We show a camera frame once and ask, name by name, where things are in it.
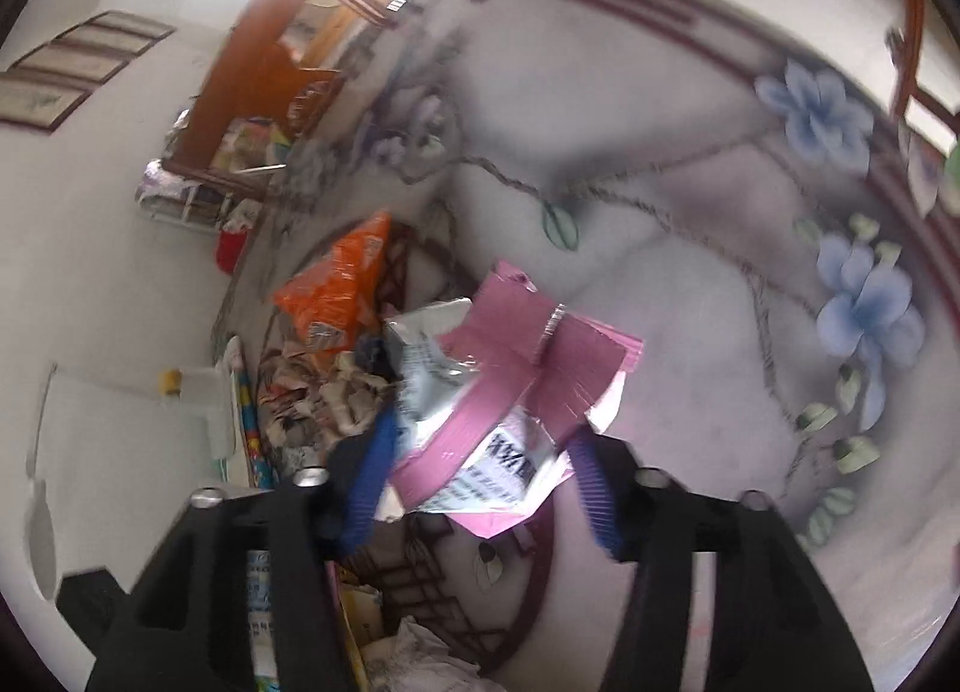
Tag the brown printed paper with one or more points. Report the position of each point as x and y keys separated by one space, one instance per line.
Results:
x=322 y=400

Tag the pink cardboard carton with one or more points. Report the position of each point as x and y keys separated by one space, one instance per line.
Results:
x=510 y=332

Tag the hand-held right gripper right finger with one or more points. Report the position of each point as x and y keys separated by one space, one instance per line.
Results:
x=592 y=489

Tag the orange snack bag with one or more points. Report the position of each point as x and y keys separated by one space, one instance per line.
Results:
x=334 y=287

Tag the patterned paper roll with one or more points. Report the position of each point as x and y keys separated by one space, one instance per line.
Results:
x=250 y=422

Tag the white printed paper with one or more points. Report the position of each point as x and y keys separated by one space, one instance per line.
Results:
x=420 y=654

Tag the small yellow cap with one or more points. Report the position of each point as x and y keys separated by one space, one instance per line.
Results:
x=172 y=382

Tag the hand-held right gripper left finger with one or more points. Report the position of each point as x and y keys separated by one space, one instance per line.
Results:
x=375 y=467

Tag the wooden side table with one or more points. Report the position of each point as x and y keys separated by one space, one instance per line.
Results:
x=247 y=62

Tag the white plastic container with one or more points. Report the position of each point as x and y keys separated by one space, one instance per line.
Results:
x=112 y=407

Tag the framed wall picture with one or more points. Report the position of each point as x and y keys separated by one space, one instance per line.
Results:
x=135 y=25
x=71 y=66
x=112 y=41
x=34 y=103

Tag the floral tablecloth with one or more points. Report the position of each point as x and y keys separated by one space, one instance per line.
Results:
x=675 y=250

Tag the yellow paper packet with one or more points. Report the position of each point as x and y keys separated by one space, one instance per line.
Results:
x=360 y=609

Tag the white blue labelled packet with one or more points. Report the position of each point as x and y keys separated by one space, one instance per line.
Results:
x=261 y=602

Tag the red plastic bag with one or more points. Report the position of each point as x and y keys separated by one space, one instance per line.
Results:
x=231 y=251

